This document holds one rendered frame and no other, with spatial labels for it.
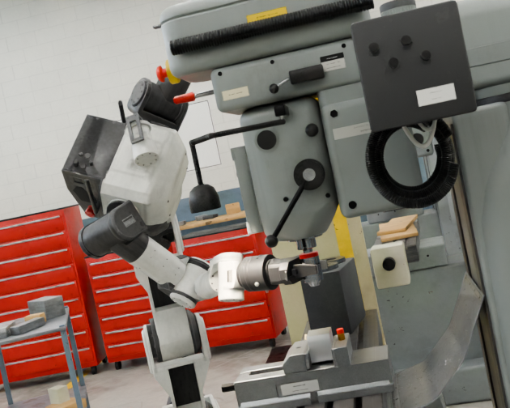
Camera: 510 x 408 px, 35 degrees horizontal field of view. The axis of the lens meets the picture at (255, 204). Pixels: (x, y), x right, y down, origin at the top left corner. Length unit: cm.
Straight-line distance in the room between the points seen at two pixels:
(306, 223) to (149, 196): 53
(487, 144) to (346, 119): 31
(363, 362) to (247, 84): 66
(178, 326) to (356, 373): 91
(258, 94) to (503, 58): 53
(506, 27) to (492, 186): 34
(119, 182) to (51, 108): 956
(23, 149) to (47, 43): 152
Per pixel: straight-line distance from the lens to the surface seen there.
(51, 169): 1178
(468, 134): 177
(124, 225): 215
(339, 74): 181
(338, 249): 368
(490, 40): 184
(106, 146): 230
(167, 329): 258
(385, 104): 155
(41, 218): 706
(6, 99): 1204
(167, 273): 225
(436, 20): 157
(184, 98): 206
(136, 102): 236
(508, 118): 178
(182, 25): 185
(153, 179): 223
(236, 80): 183
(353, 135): 180
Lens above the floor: 151
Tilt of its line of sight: 3 degrees down
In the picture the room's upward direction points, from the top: 12 degrees counter-clockwise
